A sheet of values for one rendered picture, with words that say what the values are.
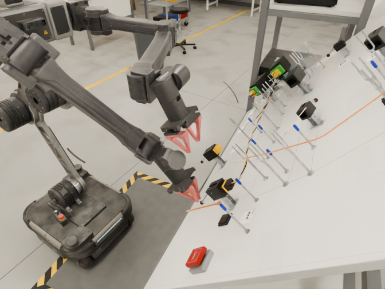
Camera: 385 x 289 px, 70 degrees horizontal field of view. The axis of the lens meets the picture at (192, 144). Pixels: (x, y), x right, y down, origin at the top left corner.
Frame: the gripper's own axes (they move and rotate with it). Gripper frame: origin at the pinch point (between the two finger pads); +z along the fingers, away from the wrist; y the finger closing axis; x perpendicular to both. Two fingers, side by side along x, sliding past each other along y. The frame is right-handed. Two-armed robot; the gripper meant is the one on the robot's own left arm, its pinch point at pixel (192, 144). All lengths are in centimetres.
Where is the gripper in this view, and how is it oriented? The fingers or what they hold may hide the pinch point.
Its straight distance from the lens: 76.0
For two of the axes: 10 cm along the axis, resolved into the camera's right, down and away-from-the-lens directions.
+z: 4.0, 8.1, 4.4
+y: 4.8, -5.9, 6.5
